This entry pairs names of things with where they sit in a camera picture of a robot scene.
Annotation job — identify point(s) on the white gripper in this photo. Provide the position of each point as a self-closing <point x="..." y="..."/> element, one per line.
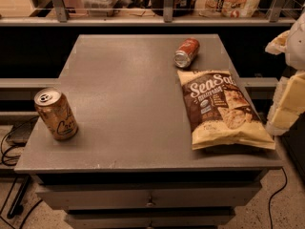
<point x="296" y="47"/>

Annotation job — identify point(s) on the brown sea salt chip bag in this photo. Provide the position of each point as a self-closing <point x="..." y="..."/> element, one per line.
<point x="219" y="112"/>

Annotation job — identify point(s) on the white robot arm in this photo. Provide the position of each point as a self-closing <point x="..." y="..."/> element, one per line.
<point x="295" y="54"/>

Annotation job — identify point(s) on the red soda can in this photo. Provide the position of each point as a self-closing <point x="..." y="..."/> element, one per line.
<point x="186" y="53"/>

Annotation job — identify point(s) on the snack bag on shelf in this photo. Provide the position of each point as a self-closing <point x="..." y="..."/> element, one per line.
<point x="229" y="8"/>

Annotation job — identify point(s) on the orange La Croix can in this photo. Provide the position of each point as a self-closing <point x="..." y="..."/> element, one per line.
<point x="54" y="109"/>

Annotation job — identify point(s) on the upper drawer with knob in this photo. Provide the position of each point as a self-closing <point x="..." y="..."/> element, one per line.
<point x="127" y="196"/>

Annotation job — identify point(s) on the grey drawer cabinet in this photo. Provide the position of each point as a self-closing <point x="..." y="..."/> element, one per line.
<point x="133" y="126"/>

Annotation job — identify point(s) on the lower drawer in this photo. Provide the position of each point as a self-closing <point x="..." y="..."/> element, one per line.
<point x="154" y="219"/>

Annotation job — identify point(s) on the black power adapter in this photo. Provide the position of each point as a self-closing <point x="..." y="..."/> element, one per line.
<point x="20" y="133"/>

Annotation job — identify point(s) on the grey metal shelf rail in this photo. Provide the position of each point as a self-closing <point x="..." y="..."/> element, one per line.
<point x="56" y="13"/>

